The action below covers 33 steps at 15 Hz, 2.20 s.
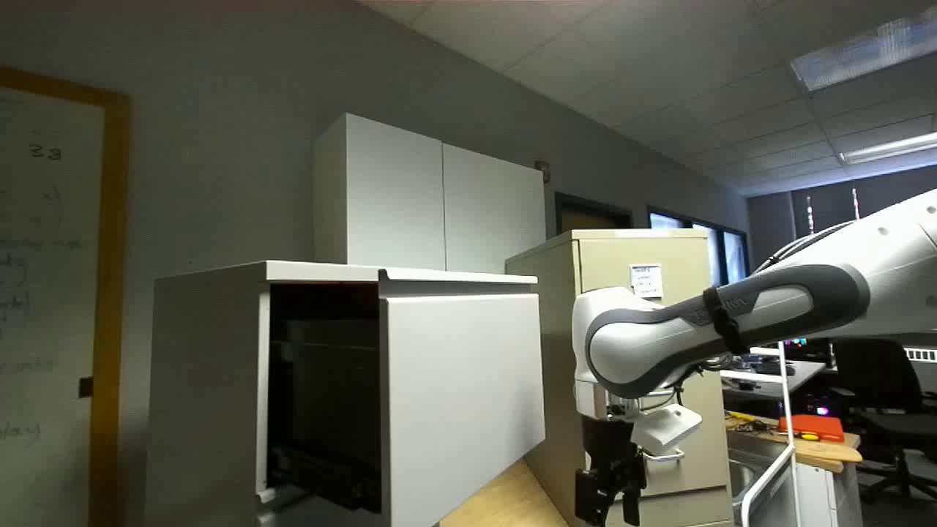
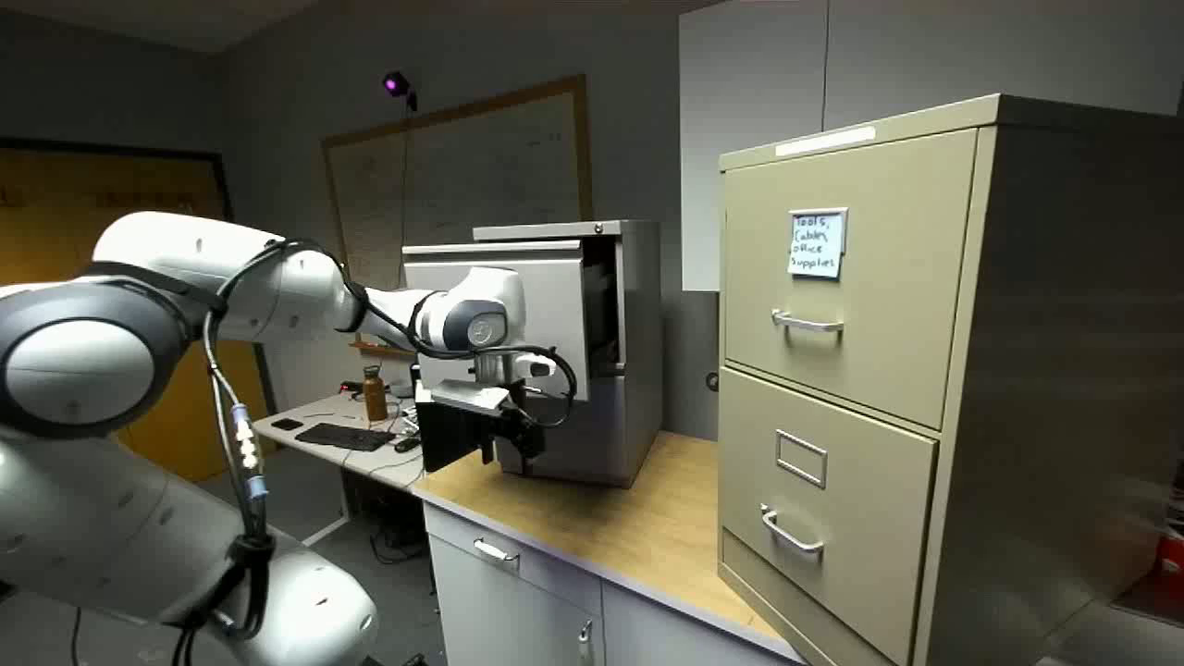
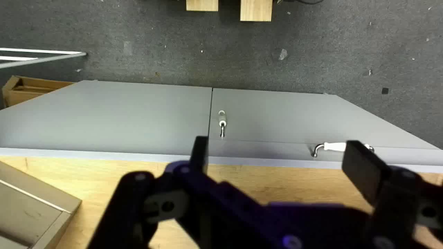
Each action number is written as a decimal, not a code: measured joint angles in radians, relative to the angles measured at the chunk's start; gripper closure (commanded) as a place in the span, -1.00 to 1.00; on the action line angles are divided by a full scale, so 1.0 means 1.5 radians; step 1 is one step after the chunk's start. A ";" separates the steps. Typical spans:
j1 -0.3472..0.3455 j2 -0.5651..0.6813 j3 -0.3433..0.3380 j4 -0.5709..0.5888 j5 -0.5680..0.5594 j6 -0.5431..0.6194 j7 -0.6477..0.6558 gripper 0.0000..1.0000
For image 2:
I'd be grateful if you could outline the wall camera with purple light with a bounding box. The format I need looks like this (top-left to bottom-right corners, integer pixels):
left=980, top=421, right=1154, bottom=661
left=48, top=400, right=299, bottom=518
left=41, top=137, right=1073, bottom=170
left=376, top=65, right=421, bottom=115

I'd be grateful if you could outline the black keyboard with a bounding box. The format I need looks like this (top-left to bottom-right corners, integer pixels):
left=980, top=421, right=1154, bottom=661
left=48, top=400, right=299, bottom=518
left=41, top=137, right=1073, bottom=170
left=291, top=417, right=400, bottom=455

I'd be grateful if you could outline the silver handle of labelled drawer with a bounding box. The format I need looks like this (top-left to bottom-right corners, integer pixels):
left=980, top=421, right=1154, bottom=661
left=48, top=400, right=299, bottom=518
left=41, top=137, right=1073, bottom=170
left=769, top=302, right=851, bottom=348

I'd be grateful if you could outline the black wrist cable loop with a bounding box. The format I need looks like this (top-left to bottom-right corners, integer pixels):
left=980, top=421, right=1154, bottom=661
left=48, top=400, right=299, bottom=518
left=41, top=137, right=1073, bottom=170
left=511, top=344, right=579, bottom=434

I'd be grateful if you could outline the silver handle of unlabelled drawer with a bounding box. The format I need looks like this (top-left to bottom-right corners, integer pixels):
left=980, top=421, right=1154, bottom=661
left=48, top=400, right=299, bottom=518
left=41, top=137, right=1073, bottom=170
left=753, top=498, right=828, bottom=567

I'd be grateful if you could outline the white paper label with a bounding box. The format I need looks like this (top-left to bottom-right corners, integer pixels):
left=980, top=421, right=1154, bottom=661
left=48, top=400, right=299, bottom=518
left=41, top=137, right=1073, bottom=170
left=783, top=205, right=851, bottom=285

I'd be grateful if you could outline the red object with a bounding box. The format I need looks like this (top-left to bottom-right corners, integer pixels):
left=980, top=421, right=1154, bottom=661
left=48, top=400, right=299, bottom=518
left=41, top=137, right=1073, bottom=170
left=1142, top=514, right=1184, bottom=608

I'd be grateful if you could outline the silver counter drawer handle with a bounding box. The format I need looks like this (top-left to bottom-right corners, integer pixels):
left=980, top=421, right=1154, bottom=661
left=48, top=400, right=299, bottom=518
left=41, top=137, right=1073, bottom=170
left=468, top=537, right=524, bottom=574

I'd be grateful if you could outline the beige metal filing cabinet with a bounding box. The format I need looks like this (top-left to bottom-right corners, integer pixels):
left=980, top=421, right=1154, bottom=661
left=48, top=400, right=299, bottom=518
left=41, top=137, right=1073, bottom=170
left=714, top=93, right=1184, bottom=666

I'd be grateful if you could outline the yellow wooden door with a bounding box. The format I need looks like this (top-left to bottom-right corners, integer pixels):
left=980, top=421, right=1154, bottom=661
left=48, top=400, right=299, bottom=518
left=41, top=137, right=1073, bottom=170
left=0, top=137, right=272, bottom=490

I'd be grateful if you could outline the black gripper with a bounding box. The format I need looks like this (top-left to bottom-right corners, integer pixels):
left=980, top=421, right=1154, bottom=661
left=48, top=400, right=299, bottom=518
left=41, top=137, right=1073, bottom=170
left=413, top=385, right=550, bottom=479

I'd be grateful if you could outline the amber bottle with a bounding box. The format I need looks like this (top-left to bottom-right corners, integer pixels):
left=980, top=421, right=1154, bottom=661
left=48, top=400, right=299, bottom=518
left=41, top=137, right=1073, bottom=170
left=360, top=361, right=392, bottom=426

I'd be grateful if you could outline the beige drawer with empty label frame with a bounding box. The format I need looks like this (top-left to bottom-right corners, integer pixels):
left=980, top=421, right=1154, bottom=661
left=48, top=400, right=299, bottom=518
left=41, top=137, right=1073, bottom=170
left=714, top=366, right=939, bottom=666

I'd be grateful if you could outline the grey cabinet drawer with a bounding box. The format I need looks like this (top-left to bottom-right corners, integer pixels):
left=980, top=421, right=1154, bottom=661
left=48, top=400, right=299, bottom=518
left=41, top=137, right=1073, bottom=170
left=400, top=237, right=599, bottom=400

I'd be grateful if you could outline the beige drawer with paper label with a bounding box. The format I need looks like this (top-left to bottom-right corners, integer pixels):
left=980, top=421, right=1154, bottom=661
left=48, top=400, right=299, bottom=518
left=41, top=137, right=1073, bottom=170
left=717, top=126, right=980, bottom=434

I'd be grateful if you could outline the grey counter base cabinet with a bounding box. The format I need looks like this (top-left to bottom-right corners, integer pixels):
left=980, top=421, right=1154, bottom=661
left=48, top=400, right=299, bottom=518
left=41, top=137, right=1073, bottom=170
left=419, top=498, right=799, bottom=666

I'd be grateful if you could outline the small grey metal cabinet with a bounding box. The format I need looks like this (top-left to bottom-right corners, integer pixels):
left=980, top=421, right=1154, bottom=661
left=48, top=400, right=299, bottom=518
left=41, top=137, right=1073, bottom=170
left=400, top=215, right=664, bottom=490

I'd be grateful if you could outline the wood framed whiteboard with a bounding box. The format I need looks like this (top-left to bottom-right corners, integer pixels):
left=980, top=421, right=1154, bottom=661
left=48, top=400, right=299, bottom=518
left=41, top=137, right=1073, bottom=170
left=316, top=75, right=596, bottom=300

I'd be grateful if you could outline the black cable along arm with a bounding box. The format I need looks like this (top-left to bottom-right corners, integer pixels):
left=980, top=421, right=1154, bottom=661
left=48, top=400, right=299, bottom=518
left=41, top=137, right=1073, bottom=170
left=167, top=242, right=302, bottom=666

